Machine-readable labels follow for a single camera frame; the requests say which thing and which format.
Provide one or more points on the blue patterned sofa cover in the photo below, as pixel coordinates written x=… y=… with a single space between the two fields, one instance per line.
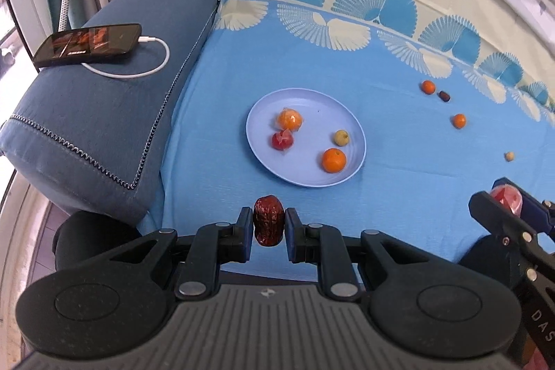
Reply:
x=372 y=56

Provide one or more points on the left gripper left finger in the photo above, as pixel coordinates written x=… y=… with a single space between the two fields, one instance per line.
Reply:
x=201 y=256

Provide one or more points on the red fruit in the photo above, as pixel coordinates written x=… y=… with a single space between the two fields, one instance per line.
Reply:
x=282 y=140

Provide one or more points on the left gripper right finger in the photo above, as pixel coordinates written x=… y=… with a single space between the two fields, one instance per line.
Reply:
x=332 y=254

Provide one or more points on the orange fruit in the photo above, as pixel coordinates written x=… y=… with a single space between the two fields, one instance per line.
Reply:
x=289 y=119

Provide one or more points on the small orange kumquat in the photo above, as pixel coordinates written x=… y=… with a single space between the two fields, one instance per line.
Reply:
x=428 y=87

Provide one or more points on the blue sofa armrest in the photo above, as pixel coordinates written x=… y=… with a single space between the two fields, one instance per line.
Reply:
x=95 y=141

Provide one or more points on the black smartphone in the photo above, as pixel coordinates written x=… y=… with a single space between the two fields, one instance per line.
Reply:
x=94 y=44

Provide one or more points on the small orange tangerine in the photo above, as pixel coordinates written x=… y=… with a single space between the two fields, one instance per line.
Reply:
x=333 y=160

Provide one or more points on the small orange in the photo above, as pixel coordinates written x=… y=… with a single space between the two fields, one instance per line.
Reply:
x=459 y=121

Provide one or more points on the light blue round plate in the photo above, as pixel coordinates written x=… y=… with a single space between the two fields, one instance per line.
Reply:
x=301 y=164

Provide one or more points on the dark red jujube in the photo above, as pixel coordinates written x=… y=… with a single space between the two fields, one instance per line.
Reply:
x=444 y=96
x=268 y=221

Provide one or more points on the pink-red fruit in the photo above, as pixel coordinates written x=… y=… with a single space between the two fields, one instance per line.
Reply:
x=508 y=196

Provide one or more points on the yellow-green round fruit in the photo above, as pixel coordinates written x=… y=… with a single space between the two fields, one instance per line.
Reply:
x=341 y=138

